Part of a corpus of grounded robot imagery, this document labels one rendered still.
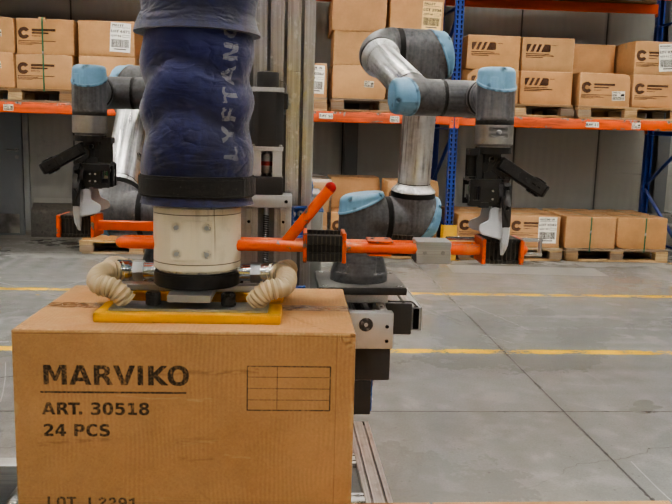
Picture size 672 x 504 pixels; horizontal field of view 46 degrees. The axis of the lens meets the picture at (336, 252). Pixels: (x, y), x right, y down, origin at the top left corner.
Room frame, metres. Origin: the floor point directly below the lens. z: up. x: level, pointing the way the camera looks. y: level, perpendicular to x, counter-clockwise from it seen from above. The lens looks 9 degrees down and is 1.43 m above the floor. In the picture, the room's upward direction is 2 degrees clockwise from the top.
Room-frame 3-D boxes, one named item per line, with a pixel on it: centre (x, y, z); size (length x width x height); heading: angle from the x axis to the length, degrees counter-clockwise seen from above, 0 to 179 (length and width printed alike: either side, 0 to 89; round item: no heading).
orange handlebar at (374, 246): (1.66, 0.08, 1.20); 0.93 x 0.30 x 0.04; 93
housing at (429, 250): (1.56, -0.19, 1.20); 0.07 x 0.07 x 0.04; 3
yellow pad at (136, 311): (1.44, 0.27, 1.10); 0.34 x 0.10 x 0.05; 93
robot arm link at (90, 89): (1.78, 0.56, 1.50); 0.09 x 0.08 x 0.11; 2
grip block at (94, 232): (1.78, 0.59, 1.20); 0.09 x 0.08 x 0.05; 3
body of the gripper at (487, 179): (1.57, -0.30, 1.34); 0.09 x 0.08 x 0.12; 93
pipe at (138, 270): (1.53, 0.27, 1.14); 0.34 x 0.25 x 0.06; 93
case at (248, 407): (1.53, 0.27, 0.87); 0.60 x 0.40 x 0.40; 93
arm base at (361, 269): (2.04, -0.06, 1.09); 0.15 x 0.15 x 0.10
